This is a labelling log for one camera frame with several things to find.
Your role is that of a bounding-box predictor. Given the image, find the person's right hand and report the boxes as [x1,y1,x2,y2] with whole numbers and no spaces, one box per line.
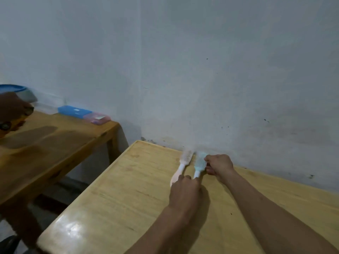
[204,154,236,184]

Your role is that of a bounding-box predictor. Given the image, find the person's left hand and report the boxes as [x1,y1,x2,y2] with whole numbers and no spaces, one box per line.
[168,174,202,217]

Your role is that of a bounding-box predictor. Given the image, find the light blue hairbrush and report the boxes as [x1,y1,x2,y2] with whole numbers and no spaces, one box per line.
[192,151,208,180]

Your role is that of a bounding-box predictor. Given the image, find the pink hairbrush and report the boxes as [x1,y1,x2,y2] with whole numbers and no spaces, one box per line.
[169,149,195,187]

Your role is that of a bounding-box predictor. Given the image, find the person's right forearm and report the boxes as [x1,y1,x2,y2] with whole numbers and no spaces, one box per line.
[221,168,339,254]

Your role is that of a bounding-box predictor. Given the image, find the person's left forearm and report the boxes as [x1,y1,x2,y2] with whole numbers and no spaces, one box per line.
[124,206,196,254]

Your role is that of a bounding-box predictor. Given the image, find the light wooden table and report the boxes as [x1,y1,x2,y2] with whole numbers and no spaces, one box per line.
[36,140,339,254]

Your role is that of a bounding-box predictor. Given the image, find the pink plastic box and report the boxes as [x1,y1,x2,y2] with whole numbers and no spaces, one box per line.
[83,112,112,126]

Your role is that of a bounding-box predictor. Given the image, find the dark brown wooden table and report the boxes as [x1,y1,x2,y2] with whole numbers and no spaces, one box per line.
[0,111,120,249]

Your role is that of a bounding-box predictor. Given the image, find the blue plastic box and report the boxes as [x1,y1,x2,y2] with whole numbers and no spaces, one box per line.
[58,105,93,119]

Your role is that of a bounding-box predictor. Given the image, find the container with blue lid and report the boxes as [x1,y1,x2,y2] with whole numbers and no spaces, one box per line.
[0,84,38,103]

